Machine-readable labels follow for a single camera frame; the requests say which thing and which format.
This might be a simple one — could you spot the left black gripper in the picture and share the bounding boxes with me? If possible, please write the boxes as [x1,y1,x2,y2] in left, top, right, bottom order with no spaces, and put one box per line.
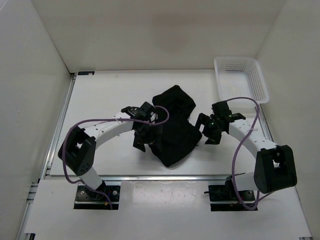
[133,123,163,152]

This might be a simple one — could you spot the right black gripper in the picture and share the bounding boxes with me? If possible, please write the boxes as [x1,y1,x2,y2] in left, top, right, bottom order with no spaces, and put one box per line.
[190,112,224,145]

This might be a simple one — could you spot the black shorts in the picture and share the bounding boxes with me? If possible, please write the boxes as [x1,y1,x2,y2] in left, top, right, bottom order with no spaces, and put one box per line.
[149,85,202,168]

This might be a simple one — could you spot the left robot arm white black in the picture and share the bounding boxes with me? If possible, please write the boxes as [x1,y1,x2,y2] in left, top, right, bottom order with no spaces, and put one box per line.
[58,107,170,204]

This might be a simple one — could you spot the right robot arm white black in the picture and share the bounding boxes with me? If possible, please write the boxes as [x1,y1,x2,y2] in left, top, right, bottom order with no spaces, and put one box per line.
[195,113,298,200]

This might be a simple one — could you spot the white plastic basket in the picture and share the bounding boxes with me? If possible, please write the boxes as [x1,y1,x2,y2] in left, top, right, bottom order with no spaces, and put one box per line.
[214,56,270,108]

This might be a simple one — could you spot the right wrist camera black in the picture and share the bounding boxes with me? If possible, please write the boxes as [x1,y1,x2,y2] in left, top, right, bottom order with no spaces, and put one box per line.
[212,101,232,119]

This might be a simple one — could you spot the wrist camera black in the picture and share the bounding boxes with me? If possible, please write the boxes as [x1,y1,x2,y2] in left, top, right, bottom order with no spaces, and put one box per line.
[212,101,232,119]
[121,101,157,123]

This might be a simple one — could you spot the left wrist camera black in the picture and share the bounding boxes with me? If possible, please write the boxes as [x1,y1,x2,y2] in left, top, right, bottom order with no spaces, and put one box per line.
[121,101,157,123]

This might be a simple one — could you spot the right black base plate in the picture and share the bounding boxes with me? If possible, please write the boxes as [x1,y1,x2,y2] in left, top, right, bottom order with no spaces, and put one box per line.
[204,185,256,212]

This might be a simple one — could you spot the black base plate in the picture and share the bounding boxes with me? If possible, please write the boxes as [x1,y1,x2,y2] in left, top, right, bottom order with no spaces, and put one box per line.
[73,185,121,211]
[204,185,256,212]

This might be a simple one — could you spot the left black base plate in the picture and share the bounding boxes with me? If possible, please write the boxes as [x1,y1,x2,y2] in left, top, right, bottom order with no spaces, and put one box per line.
[73,185,121,211]

